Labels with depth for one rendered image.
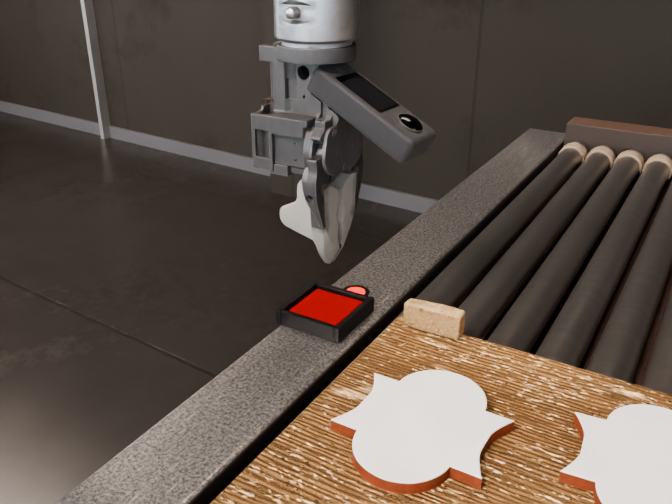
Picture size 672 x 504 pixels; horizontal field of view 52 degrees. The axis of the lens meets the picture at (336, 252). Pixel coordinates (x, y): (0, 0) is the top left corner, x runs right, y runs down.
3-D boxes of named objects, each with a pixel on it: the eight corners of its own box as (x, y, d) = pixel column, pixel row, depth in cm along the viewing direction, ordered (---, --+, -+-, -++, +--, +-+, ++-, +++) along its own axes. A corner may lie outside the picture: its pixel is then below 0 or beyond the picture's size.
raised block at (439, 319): (401, 326, 68) (403, 301, 67) (409, 318, 69) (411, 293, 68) (458, 343, 65) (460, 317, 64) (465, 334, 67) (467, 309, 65)
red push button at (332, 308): (286, 322, 73) (286, 310, 72) (316, 298, 77) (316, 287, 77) (335, 338, 70) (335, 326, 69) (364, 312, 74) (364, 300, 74)
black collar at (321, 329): (276, 323, 72) (275, 309, 72) (314, 293, 78) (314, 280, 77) (338, 344, 69) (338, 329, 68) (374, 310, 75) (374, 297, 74)
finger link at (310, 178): (325, 215, 68) (325, 129, 65) (341, 219, 67) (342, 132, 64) (300, 231, 64) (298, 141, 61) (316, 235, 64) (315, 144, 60)
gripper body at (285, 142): (295, 155, 72) (292, 35, 67) (368, 168, 68) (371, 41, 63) (251, 175, 66) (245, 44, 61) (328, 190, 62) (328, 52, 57)
